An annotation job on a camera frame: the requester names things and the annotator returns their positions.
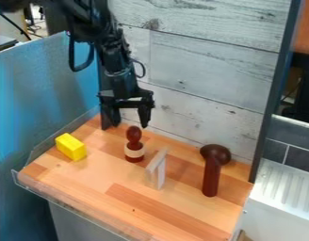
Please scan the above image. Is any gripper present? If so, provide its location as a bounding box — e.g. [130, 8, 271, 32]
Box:
[96, 67, 156, 129]

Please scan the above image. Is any dark red toy pestle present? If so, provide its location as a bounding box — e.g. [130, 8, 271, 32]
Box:
[122, 125, 146, 164]

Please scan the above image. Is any grey wooden arch block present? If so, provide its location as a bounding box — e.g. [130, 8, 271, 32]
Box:
[144, 147, 171, 191]

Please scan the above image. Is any yellow block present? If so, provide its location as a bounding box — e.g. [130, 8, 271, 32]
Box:
[54, 132, 89, 163]

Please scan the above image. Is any dark red toy mushroom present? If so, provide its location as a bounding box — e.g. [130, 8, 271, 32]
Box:
[198, 143, 233, 198]

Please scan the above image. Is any toy sink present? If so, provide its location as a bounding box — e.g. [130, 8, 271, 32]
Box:
[241, 114, 309, 241]

